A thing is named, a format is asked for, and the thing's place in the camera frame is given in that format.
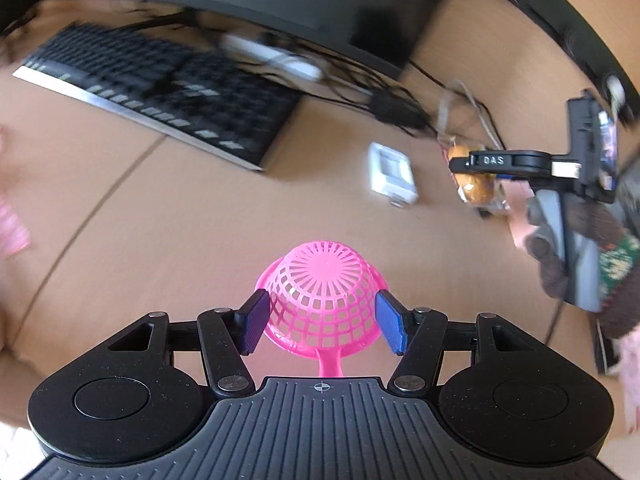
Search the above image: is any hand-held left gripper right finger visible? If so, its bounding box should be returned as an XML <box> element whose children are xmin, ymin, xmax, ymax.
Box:
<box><xmin>375</xmin><ymin>289</ymin><xmax>536</xmax><ymax>396</ymax></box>

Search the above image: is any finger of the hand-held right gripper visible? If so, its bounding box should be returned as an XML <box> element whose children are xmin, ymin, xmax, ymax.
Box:
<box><xmin>448</xmin><ymin>155</ymin><xmax>476</xmax><ymax>177</ymax></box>

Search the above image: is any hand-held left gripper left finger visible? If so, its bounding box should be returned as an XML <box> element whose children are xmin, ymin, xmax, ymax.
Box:
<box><xmin>107</xmin><ymin>289</ymin><xmax>271</xmax><ymax>396</ymax></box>

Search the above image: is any bread packet with yellow label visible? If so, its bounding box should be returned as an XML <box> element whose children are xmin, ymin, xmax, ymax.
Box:
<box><xmin>446</xmin><ymin>142</ymin><xmax>511</xmax><ymax>218</ymax></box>

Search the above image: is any pink plastic strainer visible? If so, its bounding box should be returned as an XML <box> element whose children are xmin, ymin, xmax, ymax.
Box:
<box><xmin>255</xmin><ymin>241</ymin><xmax>387</xmax><ymax>378</ymax></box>

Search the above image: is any person's right forearm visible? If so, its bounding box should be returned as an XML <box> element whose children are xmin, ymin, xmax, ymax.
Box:
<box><xmin>565</xmin><ymin>200</ymin><xmax>640</xmax><ymax>411</ymax></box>

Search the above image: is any person's right hand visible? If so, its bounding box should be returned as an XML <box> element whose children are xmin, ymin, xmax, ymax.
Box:
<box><xmin>510</xmin><ymin>195</ymin><xmax>571</xmax><ymax>301</ymax></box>

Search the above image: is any white battery charger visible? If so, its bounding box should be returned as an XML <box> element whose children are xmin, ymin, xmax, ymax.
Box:
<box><xmin>368</xmin><ymin>142</ymin><xmax>419</xmax><ymax>207</ymax></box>

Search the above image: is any black power adapter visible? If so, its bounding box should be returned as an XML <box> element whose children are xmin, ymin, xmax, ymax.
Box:
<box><xmin>369</xmin><ymin>89</ymin><xmax>428</xmax><ymax>133</ymax></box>

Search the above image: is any white power strip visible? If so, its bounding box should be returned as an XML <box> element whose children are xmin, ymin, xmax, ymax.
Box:
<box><xmin>220</xmin><ymin>32</ymin><xmax>326</xmax><ymax>82</ymax></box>

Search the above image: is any computer monitor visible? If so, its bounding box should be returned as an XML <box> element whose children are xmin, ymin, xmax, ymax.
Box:
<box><xmin>40</xmin><ymin>0</ymin><xmax>463</xmax><ymax>83</ymax></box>

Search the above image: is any pink cloth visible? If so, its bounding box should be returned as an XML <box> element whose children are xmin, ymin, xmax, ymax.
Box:
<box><xmin>0</xmin><ymin>125</ymin><xmax>32</xmax><ymax>261</ymax></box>

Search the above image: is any black keyboard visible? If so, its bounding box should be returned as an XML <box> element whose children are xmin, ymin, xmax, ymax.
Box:
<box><xmin>12</xmin><ymin>22</ymin><xmax>306</xmax><ymax>173</ymax></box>

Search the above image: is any grey cable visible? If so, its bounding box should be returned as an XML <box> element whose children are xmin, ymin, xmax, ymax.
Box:
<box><xmin>437</xmin><ymin>79</ymin><xmax>503</xmax><ymax>148</ymax></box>

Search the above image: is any black cable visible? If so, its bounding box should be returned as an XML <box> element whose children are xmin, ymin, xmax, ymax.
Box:
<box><xmin>300</xmin><ymin>45</ymin><xmax>451</xmax><ymax>136</ymax></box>

